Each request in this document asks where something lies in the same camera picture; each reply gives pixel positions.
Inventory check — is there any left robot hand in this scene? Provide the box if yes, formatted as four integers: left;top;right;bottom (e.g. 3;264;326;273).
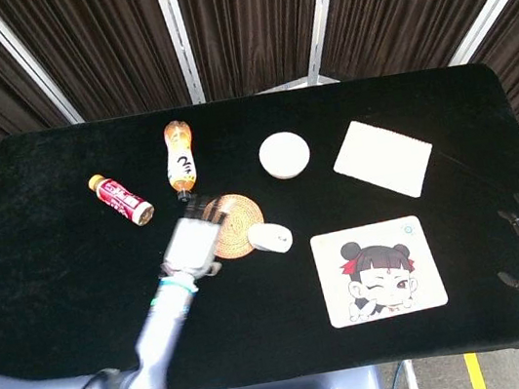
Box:
149;189;239;286

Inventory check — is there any white computer mouse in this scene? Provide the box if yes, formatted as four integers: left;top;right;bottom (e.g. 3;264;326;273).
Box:
245;217;296;259

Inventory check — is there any cartoon girl mouse pad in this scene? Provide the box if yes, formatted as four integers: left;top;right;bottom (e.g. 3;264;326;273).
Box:
307;212;452;331

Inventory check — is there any round woven coaster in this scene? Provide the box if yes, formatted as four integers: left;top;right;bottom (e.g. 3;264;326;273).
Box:
200;188;272;264

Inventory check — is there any red label drink bottle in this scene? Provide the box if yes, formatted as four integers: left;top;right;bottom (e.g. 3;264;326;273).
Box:
86;166;158;235

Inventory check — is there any orange tea bottle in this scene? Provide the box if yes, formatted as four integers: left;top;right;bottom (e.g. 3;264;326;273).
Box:
158;118;204;205

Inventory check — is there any white bowl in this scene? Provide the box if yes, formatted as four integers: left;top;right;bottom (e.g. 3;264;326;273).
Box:
256;128;315;184

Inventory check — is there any black velvet tablecloth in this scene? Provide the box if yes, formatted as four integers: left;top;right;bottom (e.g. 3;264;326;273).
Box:
0;53;519;389

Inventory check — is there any white table leg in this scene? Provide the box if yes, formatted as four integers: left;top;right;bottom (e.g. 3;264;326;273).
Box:
403;358;421;389

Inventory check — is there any white rectangular notebook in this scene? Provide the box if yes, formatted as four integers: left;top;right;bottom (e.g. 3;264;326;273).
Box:
326;109;441;212

